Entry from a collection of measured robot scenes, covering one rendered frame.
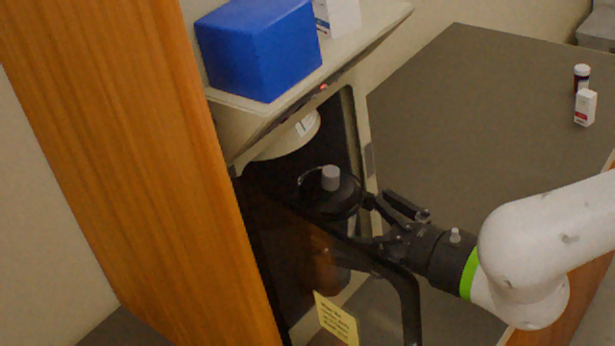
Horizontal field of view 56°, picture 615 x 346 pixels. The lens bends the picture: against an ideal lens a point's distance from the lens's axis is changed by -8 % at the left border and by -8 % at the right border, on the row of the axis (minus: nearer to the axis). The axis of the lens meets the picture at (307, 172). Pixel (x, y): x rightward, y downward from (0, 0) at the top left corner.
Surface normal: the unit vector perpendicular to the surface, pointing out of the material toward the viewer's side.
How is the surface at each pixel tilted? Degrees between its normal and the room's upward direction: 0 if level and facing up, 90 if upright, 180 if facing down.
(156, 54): 90
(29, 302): 90
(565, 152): 0
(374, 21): 0
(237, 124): 90
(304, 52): 90
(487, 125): 0
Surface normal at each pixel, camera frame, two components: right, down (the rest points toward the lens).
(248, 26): -0.16, -0.78
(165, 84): -0.62, 0.55
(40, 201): 0.77, 0.29
